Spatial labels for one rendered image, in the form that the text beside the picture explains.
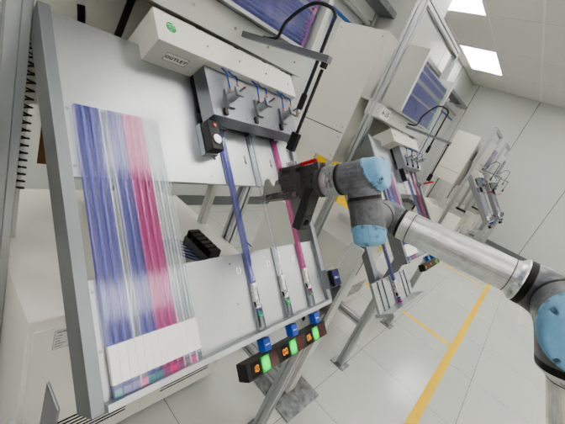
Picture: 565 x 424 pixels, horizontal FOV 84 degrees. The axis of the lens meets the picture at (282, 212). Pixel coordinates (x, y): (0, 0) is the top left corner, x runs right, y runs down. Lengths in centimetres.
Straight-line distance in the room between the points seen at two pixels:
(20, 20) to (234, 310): 70
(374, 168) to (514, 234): 768
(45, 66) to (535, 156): 814
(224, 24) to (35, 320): 83
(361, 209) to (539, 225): 765
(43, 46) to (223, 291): 57
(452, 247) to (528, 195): 749
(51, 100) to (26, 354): 56
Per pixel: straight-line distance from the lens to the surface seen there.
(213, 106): 82
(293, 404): 170
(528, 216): 827
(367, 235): 70
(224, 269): 76
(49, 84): 71
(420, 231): 80
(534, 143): 835
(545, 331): 68
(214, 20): 94
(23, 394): 106
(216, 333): 73
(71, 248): 61
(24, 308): 92
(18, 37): 84
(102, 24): 100
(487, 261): 81
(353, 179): 70
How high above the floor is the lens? 124
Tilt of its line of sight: 19 degrees down
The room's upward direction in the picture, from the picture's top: 23 degrees clockwise
